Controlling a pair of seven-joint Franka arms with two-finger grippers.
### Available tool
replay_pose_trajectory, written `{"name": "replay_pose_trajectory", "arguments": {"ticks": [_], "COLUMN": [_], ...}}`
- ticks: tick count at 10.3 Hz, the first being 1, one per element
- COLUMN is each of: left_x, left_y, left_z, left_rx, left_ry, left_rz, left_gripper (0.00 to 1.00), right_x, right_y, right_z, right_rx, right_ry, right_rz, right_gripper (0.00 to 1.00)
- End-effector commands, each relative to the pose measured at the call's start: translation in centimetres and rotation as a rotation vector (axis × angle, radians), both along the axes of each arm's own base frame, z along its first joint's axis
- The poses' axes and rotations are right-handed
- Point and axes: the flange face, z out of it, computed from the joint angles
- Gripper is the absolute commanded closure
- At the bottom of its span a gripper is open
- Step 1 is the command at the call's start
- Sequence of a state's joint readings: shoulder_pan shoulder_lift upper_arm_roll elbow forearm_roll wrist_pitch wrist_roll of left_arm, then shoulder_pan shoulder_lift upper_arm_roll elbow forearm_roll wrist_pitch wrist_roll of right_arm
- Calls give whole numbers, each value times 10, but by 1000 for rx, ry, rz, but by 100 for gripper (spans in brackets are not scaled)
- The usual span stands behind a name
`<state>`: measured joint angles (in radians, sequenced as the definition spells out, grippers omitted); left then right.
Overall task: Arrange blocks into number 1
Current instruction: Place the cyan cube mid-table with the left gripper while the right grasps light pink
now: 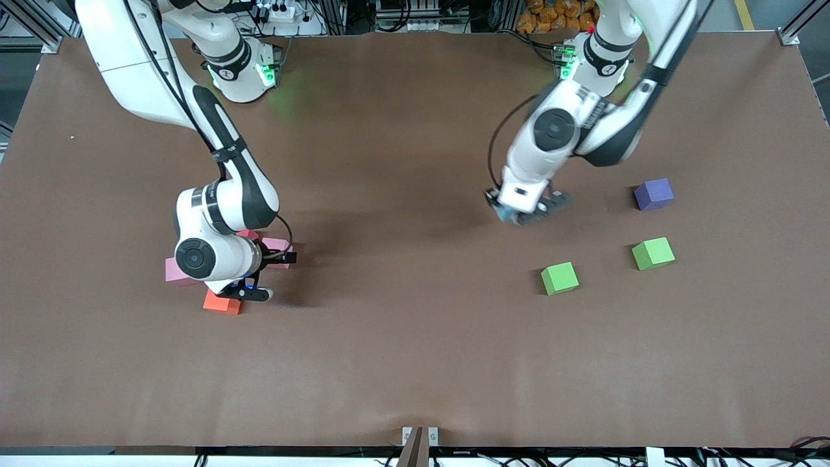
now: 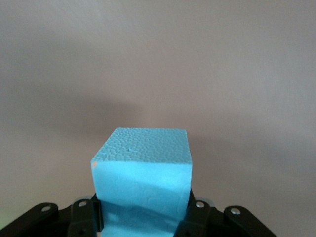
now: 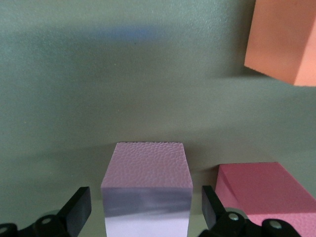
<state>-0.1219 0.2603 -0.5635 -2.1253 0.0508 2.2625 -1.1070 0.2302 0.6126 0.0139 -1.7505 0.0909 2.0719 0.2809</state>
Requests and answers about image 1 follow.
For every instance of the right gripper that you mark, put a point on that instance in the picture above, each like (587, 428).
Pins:
(271, 257)

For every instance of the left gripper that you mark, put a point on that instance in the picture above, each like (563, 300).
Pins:
(491, 198)

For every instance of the pink foam cube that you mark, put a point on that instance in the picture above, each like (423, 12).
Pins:
(275, 244)
(174, 272)

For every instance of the blue foam cube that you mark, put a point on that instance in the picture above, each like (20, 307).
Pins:
(506, 215)

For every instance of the red foam cube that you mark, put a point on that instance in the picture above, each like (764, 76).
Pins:
(249, 233)

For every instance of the green foam cube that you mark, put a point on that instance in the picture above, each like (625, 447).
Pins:
(653, 253)
(559, 279)

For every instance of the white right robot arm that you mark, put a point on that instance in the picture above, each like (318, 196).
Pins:
(149, 71)

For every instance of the orange foam cube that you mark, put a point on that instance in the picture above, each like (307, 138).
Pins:
(217, 305)

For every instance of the purple foam cube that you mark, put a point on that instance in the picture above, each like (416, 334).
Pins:
(653, 194)

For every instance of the orange netted bag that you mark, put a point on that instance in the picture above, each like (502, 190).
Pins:
(545, 16)

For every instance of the white terminal block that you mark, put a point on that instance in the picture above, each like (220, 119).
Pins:
(418, 26)

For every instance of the white power strip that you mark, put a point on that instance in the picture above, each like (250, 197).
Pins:
(282, 11)

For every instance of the small white box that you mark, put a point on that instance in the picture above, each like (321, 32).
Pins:
(655, 457)

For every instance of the silver metal bracket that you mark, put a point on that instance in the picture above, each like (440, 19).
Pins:
(433, 436)

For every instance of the brown camera post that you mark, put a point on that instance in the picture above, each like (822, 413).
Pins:
(415, 454)

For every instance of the aluminium frame profile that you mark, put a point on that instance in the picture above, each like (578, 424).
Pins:
(45, 35)
(794, 32)

